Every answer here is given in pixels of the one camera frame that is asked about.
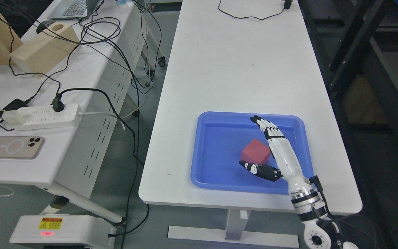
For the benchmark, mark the black metal shelf left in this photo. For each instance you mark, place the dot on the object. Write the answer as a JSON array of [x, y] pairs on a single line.
[[352, 37]]

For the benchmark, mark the smartphone in clear case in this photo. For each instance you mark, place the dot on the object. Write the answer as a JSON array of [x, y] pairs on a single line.
[[20, 147]]

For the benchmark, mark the white table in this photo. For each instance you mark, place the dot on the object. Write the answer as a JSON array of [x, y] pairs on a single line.
[[219, 63]]

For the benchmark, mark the white power strip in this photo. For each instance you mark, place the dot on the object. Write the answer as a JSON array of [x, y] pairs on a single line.
[[42, 117]]

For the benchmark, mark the white machine base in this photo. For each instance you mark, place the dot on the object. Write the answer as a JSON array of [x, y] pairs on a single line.
[[68, 231]]

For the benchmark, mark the black power adapter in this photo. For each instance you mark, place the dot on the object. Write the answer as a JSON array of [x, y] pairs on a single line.
[[14, 105]]

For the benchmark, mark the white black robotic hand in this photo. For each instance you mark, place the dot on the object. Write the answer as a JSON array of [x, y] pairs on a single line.
[[288, 165]]

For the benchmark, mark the white side desk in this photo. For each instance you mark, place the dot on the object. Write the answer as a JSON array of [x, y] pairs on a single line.
[[70, 159]]

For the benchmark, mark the pink foam block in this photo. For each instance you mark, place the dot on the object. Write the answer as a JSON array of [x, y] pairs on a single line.
[[256, 152]]

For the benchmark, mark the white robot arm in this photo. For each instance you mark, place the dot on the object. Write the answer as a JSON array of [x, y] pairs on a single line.
[[321, 231]]

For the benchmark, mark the blue plastic tray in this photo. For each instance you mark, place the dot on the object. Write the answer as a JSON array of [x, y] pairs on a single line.
[[220, 139]]

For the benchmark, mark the grey laptop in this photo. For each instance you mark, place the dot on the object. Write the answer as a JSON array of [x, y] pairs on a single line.
[[73, 9]]

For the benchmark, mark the wooden box with hole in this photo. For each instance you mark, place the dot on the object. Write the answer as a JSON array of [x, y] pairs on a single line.
[[46, 49]]

